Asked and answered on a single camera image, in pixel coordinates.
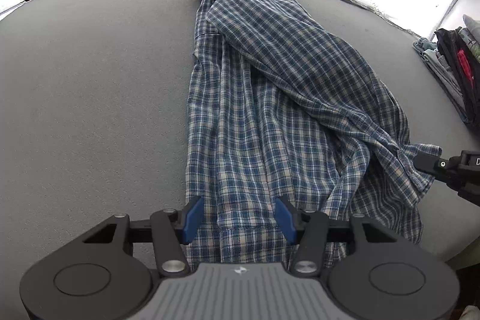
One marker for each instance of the cartoon print folded garment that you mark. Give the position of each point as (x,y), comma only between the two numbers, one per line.
(473,40)

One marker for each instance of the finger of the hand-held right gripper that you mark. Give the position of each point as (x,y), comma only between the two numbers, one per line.
(431,163)

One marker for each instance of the red folded garment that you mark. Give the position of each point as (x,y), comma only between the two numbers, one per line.
(464,62)

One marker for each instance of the blue plaid shirt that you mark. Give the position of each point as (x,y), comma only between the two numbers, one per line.
(270,98)

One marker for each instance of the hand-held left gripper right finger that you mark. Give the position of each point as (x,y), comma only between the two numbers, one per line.
(285,218)

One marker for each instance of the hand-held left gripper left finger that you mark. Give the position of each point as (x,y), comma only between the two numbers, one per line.
(193,218)

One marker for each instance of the stack of folded clothes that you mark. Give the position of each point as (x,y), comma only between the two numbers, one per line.
(448,50)

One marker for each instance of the light blue-grey folded garment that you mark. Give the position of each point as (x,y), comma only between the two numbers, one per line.
(437,67)

